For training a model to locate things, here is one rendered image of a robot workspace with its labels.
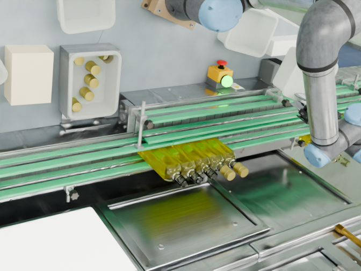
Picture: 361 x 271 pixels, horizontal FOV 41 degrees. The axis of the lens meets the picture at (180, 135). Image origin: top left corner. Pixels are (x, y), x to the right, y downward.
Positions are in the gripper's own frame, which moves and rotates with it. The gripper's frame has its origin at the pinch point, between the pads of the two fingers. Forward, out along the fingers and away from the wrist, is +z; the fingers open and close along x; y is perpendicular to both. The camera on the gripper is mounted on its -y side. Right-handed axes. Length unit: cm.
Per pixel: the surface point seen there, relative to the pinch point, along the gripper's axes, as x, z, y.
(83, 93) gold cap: 29, 27, 62
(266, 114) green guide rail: 15.8, 17.7, -12.6
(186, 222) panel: 47, -13, 32
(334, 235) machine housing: 31.6, -35.4, -11.4
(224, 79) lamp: 9.7, 25.3, 10.4
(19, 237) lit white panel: 63, -2, 79
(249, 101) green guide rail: 12.4, 17.0, 1.0
